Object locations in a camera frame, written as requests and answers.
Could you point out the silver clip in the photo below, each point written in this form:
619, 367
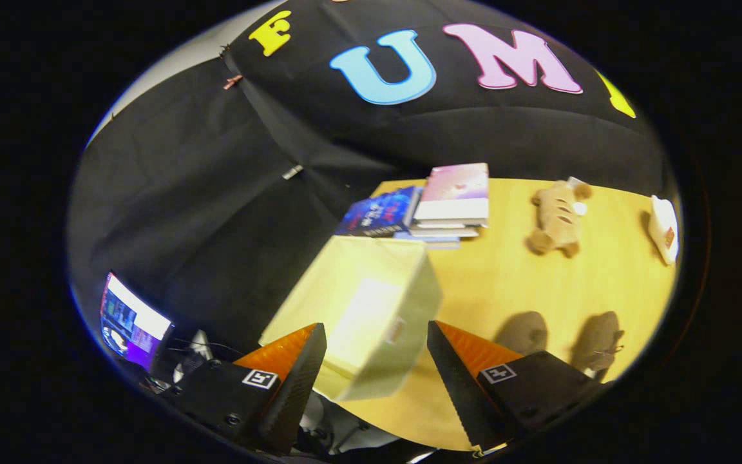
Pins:
293, 172

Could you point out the pink book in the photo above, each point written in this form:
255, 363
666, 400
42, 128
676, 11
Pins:
455, 190

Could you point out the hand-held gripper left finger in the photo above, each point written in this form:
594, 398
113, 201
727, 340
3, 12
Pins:
300, 393

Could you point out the brown slipper shoe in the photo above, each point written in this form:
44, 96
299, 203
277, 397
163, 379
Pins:
525, 332
596, 341

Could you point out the dark blue book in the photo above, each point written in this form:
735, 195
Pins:
377, 212

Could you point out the light blue book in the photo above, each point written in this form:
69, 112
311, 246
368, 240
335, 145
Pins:
435, 243

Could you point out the red clip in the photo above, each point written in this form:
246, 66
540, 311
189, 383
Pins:
233, 82

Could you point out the black backdrop cloth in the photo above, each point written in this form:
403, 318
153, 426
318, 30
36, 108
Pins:
184, 193

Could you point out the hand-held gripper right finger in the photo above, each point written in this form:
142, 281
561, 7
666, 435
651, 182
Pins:
458, 393

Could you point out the cream fabric storage box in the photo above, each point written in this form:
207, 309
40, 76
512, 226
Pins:
371, 303

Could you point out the grey white book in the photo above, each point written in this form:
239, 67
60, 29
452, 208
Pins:
442, 231

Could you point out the white packet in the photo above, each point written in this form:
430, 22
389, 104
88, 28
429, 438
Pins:
664, 229

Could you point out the brown plush toy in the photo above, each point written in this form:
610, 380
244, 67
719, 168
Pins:
558, 216

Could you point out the laptop screen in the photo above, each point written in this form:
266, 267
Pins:
133, 319

